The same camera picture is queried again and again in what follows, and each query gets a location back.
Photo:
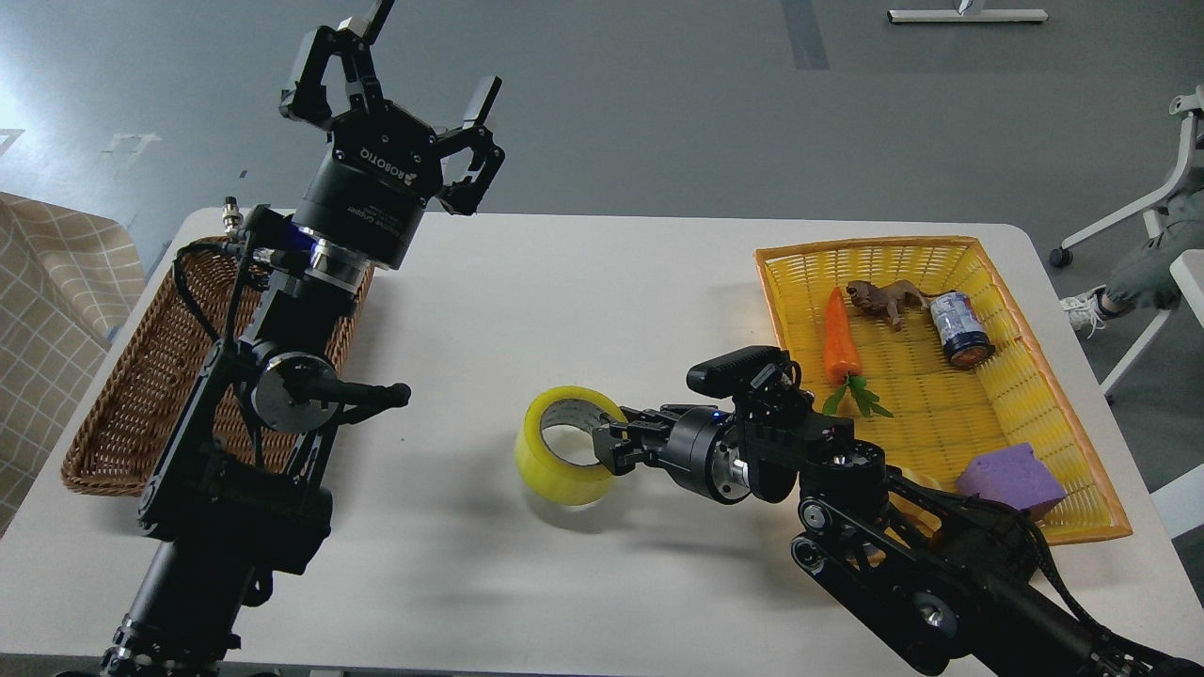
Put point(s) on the white floor stand base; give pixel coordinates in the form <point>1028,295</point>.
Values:
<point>967,16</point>

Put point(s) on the brown wicker basket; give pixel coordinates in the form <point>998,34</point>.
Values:
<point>116,448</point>

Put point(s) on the small blue white can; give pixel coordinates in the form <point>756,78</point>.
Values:
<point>965,341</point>

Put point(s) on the yellow tape roll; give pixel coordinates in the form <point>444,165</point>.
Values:
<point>541,469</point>

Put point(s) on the person's leg with sneaker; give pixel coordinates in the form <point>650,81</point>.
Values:
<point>1143,278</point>

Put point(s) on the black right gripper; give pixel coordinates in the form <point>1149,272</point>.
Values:
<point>695,445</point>

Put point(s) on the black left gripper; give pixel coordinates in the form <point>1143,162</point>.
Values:
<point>376,188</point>

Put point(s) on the beige checkered cloth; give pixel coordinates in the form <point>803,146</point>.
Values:
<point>69,280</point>

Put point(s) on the brown toy animal figure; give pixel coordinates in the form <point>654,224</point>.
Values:
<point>888,300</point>

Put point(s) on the purple foam block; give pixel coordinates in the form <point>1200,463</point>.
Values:
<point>1015,477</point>

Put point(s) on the yellow plastic basket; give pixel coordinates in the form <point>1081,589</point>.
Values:
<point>940,418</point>

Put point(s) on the orange toy carrot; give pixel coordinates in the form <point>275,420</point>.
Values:
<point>843,367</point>

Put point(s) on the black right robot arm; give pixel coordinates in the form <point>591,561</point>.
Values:
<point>934,575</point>

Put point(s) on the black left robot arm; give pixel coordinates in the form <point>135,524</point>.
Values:
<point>237,494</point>

